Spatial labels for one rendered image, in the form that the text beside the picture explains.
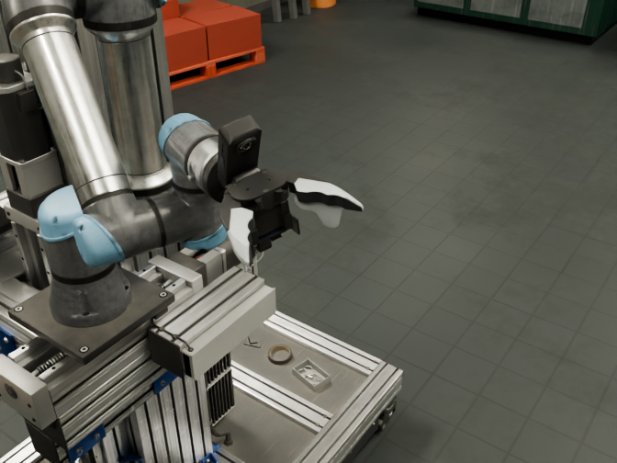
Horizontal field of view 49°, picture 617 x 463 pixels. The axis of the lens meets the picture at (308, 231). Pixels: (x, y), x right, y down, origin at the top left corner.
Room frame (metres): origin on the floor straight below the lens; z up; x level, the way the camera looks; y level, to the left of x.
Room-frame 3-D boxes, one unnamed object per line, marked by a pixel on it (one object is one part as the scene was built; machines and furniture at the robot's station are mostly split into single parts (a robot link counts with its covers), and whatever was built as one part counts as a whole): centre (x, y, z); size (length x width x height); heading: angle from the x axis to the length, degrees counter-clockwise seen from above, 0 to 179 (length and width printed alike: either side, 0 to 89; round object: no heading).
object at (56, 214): (1.02, 0.41, 1.33); 0.13 x 0.12 x 0.14; 123
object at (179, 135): (0.87, 0.16, 1.56); 0.11 x 0.08 x 0.09; 33
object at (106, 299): (1.01, 0.42, 1.21); 0.15 x 0.15 x 0.10
